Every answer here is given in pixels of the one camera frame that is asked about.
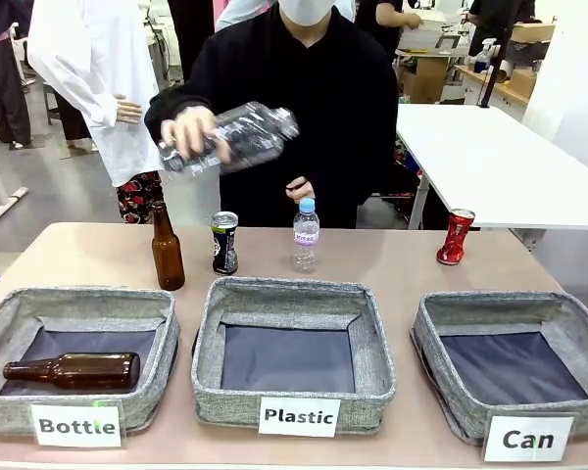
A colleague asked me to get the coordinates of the black drink can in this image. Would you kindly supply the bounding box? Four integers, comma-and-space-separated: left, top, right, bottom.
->
211, 211, 240, 276

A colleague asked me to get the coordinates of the white face mask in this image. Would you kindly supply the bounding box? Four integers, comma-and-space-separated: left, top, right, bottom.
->
277, 0, 332, 26

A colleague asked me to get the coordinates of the white folding table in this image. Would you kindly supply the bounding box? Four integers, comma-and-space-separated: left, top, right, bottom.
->
395, 103, 588, 231

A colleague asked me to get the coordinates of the person's right hand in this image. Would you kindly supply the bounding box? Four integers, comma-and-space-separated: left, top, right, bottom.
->
160, 108, 234, 165

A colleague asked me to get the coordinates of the grey basket labelled Can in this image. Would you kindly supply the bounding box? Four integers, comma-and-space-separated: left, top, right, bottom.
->
410, 291, 588, 445

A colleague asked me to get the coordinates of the small blue-capped plastic bottle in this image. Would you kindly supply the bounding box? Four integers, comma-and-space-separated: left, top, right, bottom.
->
292, 198, 321, 274

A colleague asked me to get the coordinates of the wooden workbench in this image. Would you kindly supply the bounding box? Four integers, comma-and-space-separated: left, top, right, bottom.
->
455, 63, 530, 109

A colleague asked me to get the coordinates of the person in black sweater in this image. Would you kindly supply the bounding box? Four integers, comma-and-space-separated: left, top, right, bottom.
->
144, 0, 401, 230

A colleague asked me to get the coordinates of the cardboard box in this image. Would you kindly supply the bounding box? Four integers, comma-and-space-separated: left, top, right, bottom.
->
512, 23, 556, 44

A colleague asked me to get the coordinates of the floral cloth under table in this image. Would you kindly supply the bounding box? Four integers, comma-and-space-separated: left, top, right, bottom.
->
394, 136, 423, 198

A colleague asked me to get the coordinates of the background person in black shirt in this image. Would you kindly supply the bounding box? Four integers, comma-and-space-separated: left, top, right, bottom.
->
465, 0, 538, 56

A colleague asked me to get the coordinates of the black sleeved right forearm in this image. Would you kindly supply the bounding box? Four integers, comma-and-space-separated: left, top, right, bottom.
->
144, 89, 213, 143

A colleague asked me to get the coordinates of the person in white coat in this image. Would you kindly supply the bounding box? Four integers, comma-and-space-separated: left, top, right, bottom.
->
27, 0, 175, 188

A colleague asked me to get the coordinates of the large clear plastic bottle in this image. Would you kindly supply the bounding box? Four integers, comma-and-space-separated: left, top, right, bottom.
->
157, 101, 301, 176

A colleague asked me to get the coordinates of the brown glass bottle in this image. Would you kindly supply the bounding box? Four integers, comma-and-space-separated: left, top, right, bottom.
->
2, 352, 142, 392
151, 200, 186, 292

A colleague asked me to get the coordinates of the white Plastic label card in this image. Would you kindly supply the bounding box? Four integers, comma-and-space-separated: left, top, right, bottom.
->
258, 397, 342, 439

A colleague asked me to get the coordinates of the red floral skirt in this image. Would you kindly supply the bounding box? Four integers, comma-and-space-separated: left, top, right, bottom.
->
116, 170, 166, 225

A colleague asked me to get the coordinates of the background person in dark trousers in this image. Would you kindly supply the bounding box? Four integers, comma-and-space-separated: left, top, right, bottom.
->
0, 0, 34, 150

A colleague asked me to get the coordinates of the wooden mannequin hand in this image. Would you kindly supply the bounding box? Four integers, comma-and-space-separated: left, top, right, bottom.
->
115, 94, 143, 126

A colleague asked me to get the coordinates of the grey basket labelled Bottle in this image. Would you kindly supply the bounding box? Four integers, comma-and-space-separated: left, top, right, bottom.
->
0, 287, 181, 439

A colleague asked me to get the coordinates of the person's left hand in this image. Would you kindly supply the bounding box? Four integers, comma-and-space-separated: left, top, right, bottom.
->
284, 176, 316, 203

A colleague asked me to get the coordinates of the white Bottle label card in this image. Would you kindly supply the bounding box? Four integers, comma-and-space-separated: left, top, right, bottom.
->
30, 403, 123, 448

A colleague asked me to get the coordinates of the white Can label card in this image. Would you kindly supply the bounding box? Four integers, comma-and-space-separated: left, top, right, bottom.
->
483, 412, 576, 463

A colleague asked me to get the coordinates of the spray bottle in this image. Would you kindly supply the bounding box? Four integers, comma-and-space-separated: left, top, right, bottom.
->
473, 37, 498, 73

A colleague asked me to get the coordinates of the black pole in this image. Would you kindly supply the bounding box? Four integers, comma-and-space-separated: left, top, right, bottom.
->
477, 0, 516, 109

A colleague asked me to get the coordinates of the red crushed can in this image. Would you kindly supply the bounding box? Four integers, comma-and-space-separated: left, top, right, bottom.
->
435, 209, 476, 266

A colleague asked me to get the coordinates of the translucent plastic bag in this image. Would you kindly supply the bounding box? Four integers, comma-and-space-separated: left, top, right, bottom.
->
159, 168, 221, 227

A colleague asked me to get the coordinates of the grey basket labelled Plastic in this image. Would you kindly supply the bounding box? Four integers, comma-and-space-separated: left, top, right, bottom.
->
190, 276, 397, 437

